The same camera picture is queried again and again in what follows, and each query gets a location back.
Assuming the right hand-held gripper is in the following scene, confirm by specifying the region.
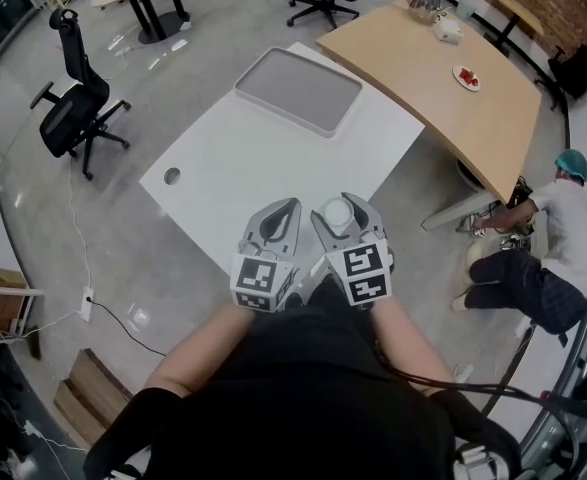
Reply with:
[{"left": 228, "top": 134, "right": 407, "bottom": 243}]
[{"left": 306, "top": 192, "right": 394, "bottom": 311}]

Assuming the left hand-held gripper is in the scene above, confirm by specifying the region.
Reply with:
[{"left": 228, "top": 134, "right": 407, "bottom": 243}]
[{"left": 229, "top": 196, "right": 305, "bottom": 315}]

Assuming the white cup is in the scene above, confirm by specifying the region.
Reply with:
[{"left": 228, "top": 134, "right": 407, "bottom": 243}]
[{"left": 321, "top": 196, "right": 355, "bottom": 230}]

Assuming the grey rectangular dish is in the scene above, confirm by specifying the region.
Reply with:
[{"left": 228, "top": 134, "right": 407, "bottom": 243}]
[{"left": 233, "top": 47, "right": 364, "bottom": 140}]

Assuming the person's left forearm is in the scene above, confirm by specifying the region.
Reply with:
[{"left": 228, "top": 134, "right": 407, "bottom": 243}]
[{"left": 144, "top": 301, "right": 255, "bottom": 400}]

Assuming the person's right forearm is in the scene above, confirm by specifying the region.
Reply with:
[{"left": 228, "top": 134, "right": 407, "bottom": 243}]
[{"left": 366, "top": 296, "right": 458, "bottom": 395}]

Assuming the curved wooden table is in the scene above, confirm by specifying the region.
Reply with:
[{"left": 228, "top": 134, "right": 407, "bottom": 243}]
[{"left": 315, "top": 2, "right": 544, "bottom": 232}]

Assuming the person's black clothing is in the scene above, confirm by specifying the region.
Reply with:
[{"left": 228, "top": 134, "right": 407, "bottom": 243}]
[{"left": 83, "top": 277, "right": 524, "bottom": 480}]

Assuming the white plate with red food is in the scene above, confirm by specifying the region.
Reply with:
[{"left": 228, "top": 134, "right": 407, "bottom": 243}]
[{"left": 451, "top": 63, "right": 484, "bottom": 93}]

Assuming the white power strip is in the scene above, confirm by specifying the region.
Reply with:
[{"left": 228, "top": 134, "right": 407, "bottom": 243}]
[{"left": 79, "top": 286, "right": 96, "bottom": 323}]

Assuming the white box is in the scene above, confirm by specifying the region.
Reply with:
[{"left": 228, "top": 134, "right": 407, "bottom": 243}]
[{"left": 432, "top": 15, "right": 465, "bottom": 45}]

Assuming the black mesh office chair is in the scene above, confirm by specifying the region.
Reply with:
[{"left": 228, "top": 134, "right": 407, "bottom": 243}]
[{"left": 29, "top": 8, "right": 132, "bottom": 182}]

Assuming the silver kettle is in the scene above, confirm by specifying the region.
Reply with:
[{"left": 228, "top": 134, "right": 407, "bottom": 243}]
[{"left": 406, "top": 0, "right": 445, "bottom": 23}]

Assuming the wooden step box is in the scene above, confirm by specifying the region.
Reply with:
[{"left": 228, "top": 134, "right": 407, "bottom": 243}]
[{"left": 54, "top": 348, "right": 135, "bottom": 450}]

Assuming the small wooden side table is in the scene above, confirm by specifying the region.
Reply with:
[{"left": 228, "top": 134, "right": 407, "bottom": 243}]
[{"left": 495, "top": 0, "right": 545, "bottom": 52}]

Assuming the brown cardboard box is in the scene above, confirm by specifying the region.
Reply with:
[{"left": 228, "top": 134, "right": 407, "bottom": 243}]
[{"left": 0, "top": 266, "right": 28, "bottom": 290}]

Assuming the black floor cable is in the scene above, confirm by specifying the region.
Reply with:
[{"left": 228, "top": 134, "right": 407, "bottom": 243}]
[{"left": 88, "top": 297, "right": 168, "bottom": 358}]

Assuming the white floor cable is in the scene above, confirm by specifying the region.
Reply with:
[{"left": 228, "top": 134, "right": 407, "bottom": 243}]
[{"left": 2, "top": 165, "right": 94, "bottom": 342}]

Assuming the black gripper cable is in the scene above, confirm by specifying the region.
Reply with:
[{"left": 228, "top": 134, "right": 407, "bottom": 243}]
[{"left": 370, "top": 335, "right": 587, "bottom": 469}]

